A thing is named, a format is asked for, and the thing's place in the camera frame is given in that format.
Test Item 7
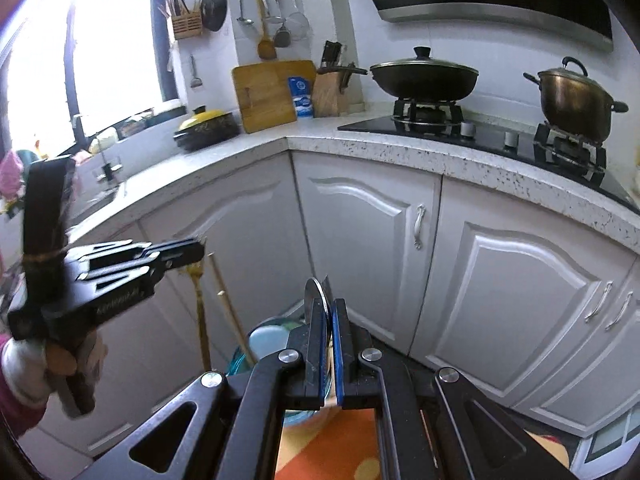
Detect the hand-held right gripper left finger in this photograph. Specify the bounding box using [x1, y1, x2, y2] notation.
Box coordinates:
[92, 297, 331, 480]

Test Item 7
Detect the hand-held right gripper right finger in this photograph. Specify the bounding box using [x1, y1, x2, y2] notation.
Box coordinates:
[332, 298, 576, 480]

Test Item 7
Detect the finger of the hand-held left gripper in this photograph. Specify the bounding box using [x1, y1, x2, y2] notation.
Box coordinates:
[76, 246, 206, 284]
[87, 237, 206, 261]

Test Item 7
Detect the metal spoon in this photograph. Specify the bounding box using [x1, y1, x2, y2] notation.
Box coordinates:
[304, 276, 334, 349]

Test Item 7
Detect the wooden chopstick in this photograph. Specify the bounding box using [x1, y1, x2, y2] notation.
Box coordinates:
[206, 251, 258, 367]

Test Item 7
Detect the person's left forearm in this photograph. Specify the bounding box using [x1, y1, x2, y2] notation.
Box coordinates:
[0, 382, 50, 438]

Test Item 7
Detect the person's left hand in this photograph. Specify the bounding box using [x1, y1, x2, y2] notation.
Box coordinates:
[0, 330, 110, 403]

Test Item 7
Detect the pink cloth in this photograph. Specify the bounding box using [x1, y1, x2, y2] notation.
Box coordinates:
[0, 152, 26, 198]

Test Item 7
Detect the black kitchen faucet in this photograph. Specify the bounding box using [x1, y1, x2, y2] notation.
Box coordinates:
[72, 114, 123, 183]

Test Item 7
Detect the orange yellow printed mat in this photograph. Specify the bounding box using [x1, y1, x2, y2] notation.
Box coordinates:
[274, 405, 581, 480]

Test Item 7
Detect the clay pot with yellow lid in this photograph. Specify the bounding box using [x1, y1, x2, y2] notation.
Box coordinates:
[173, 106, 241, 152]

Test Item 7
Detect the kitchen window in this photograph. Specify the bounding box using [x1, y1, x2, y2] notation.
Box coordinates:
[0, 0, 176, 161]

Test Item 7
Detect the wooden cutting board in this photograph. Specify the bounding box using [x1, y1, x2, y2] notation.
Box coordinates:
[231, 60, 317, 134]

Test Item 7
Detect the blue white packet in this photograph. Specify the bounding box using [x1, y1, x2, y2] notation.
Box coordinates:
[287, 76, 316, 121]

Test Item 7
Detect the wooden spatula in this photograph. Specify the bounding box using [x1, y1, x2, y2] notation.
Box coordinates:
[256, 0, 277, 60]

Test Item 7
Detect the wooden knife block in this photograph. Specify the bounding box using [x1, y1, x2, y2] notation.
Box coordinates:
[314, 40, 351, 118]

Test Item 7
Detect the black hanging frying pan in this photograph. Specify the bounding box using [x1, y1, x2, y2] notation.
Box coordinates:
[200, 0, 228, 33]

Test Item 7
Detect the grey skimmer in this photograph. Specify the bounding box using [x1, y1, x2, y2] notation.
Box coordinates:
[272, 0, 292, 48]

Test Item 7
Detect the black burner grate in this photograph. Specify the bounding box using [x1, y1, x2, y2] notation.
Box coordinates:
[391, 99, 463, 126]
[532, 122, 608, 183]

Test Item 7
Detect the black glass gas stove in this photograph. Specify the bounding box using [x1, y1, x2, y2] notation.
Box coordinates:
[337, 112, 638, 206]

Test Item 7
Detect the metal mesh strainer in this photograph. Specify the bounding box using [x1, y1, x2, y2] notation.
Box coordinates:
[286, 0, 311, 41]

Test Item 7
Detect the black wok with lid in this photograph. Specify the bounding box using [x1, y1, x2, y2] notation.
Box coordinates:
[318, 46, 480, 101]

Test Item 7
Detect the brass pot with lid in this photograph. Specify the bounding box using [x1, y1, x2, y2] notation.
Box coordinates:
[523, 56, 630, 143]

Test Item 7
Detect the silver cabinet handle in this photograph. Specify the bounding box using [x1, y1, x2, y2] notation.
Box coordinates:
[584, 281, 613, 323]
[412, 205, 427, 251]
[605, 292, 633, 332]

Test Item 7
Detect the wooden wall utensil holder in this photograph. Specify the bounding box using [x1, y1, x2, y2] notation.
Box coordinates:
[171, 12, 203, 41]

